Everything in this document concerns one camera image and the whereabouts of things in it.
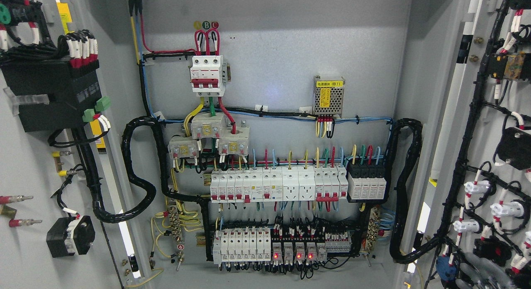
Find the grey robotic left hand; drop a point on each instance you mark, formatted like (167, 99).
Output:
(480, 273)

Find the grey cabinet door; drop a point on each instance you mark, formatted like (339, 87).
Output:
(466, 27)
(28, 169)

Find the black white surge protector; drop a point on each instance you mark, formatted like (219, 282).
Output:
(367, 183)

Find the relay and terminal row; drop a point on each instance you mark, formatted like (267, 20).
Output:
(302, 243)

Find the white breaker and socket row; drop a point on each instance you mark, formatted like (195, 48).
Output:
(294, 184)

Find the metal mesh power supply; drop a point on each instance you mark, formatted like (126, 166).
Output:
(328, 95)

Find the white lower breaker row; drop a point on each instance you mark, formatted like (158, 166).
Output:
(242, 244)

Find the beige current transformer right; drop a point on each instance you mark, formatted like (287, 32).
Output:
(234, 144)

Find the beige current transformer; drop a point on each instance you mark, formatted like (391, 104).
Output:
(204, 125)
(183, 147)
(234, 144)

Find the beige current transformer top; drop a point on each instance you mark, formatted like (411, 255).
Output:
(204, 125)

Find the beige current transformer left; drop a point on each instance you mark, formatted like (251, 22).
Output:
(183, 147)

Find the red white main breaker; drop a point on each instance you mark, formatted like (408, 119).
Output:
(209, 75)

